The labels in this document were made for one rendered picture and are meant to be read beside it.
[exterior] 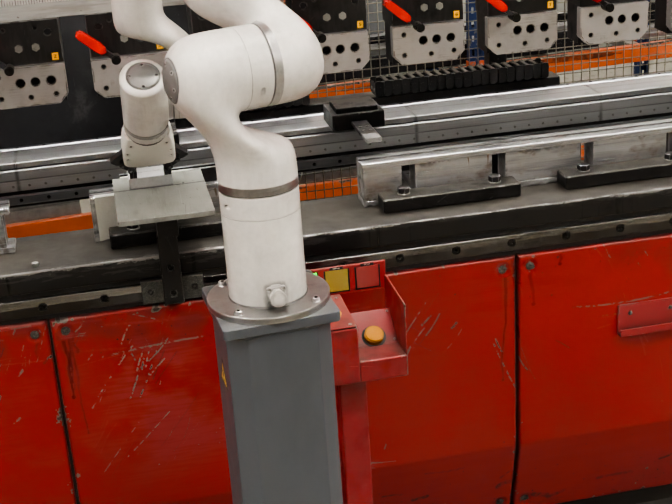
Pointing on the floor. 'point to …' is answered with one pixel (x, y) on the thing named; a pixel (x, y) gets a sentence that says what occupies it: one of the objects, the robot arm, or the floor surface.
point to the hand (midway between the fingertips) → (150, 171)
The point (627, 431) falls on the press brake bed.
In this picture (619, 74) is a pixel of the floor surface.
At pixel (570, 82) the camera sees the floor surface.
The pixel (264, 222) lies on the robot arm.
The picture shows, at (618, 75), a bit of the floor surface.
